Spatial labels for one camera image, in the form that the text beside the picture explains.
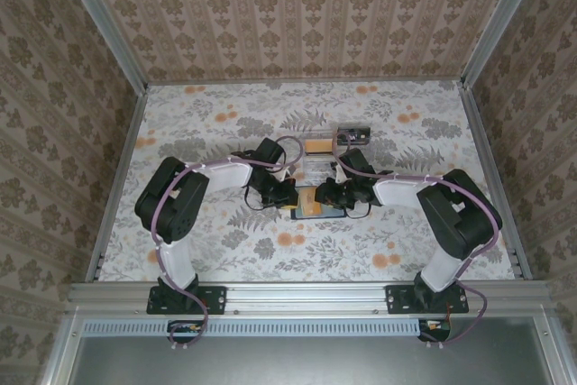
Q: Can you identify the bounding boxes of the gold credit card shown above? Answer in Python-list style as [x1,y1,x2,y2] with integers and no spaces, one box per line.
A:
[298,188,323,217]

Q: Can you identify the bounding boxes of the blue card holder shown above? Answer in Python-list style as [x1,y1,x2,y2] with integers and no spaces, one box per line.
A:
[290,185,349,222]

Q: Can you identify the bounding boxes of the orange card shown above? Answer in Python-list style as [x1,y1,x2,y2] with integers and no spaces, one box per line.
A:
[305,138,336,155]

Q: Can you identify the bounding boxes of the clear acrylic organizer tray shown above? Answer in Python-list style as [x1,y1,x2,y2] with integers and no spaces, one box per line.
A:
[302,128,374,184]

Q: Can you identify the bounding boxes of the grey metal panel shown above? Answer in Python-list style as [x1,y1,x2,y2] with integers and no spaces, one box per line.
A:
[67,316,554,385]

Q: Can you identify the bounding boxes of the small black electronics box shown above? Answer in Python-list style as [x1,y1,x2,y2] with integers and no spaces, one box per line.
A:
[167,319,203,344]
[417,317,453,342]

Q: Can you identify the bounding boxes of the left gripper thin black cable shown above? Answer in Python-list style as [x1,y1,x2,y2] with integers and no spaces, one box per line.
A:
[244,186,267,211]

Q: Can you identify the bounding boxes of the aluminium mounting rail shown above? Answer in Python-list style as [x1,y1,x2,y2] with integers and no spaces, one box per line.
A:
[67,280,550,317]

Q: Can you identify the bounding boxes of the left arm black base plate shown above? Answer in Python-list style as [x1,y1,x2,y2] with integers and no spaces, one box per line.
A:
[146,284,228,316]

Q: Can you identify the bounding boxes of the white slotted cable duct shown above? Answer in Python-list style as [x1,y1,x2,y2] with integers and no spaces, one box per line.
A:
[83,317,427,336]

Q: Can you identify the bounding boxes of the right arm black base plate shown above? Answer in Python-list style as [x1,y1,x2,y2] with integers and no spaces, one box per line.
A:
[385,284,469,316]

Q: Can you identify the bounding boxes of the aluminium side rail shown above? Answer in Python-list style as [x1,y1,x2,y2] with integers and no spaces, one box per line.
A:
[84,85,150,285]
[459,80,536,280]

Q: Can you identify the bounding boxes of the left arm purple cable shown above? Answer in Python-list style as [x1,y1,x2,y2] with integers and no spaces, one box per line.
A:
[151,133,306,353]

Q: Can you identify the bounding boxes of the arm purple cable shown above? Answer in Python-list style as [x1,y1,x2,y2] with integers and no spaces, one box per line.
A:
[151,133,306,353]
[331,131,504,350]

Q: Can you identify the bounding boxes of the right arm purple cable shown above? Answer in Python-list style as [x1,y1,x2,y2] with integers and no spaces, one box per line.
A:
[331,131,504,350]

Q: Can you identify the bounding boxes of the aluminium frame post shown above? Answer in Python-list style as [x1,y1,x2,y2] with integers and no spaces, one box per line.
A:
[53,0,150,91]
[460,0,552,87]

